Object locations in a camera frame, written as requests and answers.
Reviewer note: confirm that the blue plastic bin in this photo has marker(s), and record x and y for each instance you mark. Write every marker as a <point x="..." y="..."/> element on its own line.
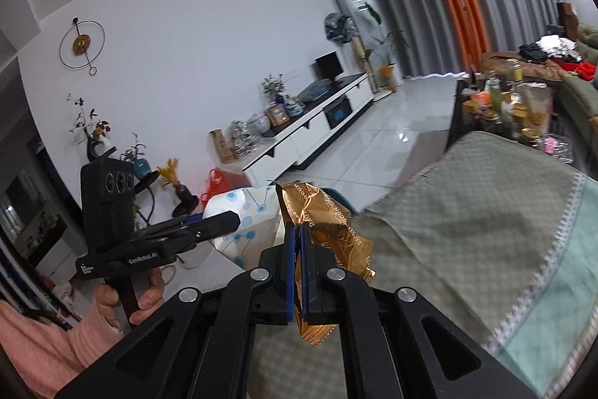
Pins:
<point x="346" y="201"/>

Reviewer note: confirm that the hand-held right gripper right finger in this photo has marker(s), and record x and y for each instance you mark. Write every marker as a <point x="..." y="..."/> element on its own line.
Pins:
<point x="306" y="277"/>

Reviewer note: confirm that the green sofa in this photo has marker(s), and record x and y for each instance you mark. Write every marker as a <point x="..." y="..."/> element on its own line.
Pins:
<point x="581" y="100"/>

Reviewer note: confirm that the tall plant in yellow pot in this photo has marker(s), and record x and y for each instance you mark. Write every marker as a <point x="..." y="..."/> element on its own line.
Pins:
<point x="387" y="74"/>

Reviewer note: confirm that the black monitor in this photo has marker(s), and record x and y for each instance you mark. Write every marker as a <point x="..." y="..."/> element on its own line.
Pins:
<point x="328" y="65"/>

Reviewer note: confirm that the person's left hand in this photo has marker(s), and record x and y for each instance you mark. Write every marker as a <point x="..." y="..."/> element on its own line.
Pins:
<point x="105" y="301"/>

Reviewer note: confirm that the gold picture frame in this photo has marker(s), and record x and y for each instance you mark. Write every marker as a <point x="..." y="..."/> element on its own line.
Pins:
<point x="278" y="116"/>

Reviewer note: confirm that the person's left forearm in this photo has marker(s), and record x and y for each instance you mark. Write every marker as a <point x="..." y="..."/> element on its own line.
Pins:
<point x="37" y="343"/>

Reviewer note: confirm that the white bag blue dot pattern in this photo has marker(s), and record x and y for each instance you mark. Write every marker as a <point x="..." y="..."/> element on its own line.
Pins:
<point x="247" y="216"/>

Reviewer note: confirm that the blue patterned box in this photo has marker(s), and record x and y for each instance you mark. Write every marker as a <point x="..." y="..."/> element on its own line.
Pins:
<point x="316" y="90"/>

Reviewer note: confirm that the teal vase with plant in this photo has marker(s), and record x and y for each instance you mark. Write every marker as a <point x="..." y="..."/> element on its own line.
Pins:
<point x="140" y="169"/>

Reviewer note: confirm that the beige pole stand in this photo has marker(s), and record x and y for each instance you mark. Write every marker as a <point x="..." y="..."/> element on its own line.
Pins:
<point x="362" y="62"/>

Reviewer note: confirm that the round wall clock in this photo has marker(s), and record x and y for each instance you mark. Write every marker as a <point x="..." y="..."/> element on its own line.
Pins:
<point x="82" y="44"/>

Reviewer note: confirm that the checked sofa cover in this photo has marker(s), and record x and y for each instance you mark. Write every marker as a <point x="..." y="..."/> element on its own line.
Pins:
<point x="467" y="230"/>

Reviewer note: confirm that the brown paper box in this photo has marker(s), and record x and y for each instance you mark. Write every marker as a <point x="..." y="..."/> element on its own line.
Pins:
<point x="223" y="146"/>

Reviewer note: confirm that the blue white porcelain bowl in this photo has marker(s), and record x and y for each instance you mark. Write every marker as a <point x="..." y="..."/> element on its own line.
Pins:
<point x="294" y="108"/>

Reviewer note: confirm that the group of jars and bottles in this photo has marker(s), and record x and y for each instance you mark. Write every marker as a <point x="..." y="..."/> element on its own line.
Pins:
<point x="514" y="109"/>

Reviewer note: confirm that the red plastic bag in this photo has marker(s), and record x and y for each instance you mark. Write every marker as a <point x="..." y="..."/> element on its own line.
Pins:
<point x="219" y="188"/>

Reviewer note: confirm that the white black tv cabinet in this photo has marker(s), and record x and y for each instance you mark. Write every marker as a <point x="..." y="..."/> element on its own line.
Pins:
<point x="308" y="132"/>

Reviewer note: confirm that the red flowers in black vase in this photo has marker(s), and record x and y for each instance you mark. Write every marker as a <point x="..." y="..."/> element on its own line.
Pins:
<point x="96" y="146"/>

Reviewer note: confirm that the flower arrangement in vase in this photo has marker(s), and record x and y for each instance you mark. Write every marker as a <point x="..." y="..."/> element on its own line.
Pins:
<point x="273" y="88"/>

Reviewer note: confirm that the black plant stand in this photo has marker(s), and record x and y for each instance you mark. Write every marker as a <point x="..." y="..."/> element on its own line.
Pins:
<point x="148" y="181"/>

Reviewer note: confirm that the pile of clothes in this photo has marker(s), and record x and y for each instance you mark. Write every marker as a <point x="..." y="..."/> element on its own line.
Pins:
<point x="556" y="51"/>

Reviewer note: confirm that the orange curtain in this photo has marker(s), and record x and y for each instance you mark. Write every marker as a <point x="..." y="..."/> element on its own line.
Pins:
<point x="467" y="15"/>

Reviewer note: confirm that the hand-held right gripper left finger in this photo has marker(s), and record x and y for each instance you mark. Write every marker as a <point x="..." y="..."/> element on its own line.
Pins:
<point x="291" y="277"/>

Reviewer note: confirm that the black coffee table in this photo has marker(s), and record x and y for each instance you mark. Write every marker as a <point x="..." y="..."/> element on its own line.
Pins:
<point x="455" y="114"/>

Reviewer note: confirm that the wrapped glassware set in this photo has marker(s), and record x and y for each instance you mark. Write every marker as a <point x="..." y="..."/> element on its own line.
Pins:
<point x="242" y="139"/>

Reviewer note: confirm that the yellow dried flowers dark vase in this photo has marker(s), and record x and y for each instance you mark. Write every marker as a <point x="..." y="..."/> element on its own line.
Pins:
<point x="184" y="198"/>

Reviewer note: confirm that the dark wall shelf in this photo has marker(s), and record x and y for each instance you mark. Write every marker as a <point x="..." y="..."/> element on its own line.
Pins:
<point x="32" y="202"/>

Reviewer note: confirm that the blue grey cloth bundle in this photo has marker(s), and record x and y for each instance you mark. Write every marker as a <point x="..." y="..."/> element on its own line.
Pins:
<point x="340" y="27"/>

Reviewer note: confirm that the gold foil wrapper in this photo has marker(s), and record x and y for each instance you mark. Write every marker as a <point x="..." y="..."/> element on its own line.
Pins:
<point x="336" y="235"/>

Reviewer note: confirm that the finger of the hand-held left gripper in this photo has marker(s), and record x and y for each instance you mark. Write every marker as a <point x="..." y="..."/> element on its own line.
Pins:
<point x="210" y="226"/>
<point x="163" y="225"/>

